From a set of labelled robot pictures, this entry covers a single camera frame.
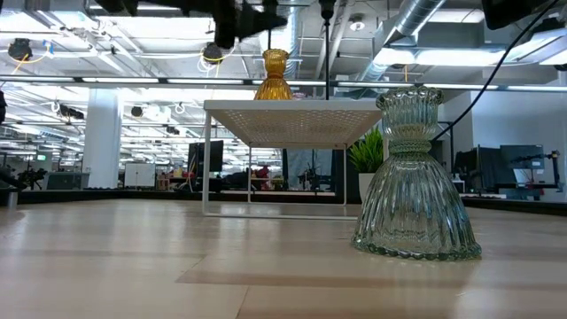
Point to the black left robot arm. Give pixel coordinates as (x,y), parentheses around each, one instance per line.
(155,5)

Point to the white perforated metal shelf riser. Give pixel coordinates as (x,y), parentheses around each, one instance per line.
(292,122)

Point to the green plant in white pot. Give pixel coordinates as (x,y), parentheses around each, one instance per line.
(367,155)

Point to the amber ribbed glass candle holder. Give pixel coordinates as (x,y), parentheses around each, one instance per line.
(274,84)

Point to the silver ventilation duct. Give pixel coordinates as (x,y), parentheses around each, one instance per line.
(412,17)
(293,44)

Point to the white cabinet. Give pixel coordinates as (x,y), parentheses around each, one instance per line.
(139,175)

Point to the black ceiling device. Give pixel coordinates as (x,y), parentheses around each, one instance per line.
(20,49)
(212,52)

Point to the black computer monitor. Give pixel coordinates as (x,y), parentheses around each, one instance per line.
(206,155)

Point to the monitor on black arm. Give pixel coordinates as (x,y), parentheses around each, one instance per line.
(522,157)

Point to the white building column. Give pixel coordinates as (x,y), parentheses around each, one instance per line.
(102,142)

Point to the grey cabinet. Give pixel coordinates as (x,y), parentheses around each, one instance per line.
(64,181)

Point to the pale green glass candle holder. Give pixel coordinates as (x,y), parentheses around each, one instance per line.
(412,208)

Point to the dark monitor back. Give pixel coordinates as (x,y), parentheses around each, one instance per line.
(478,168)

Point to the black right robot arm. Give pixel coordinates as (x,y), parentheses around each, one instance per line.
(514,11)

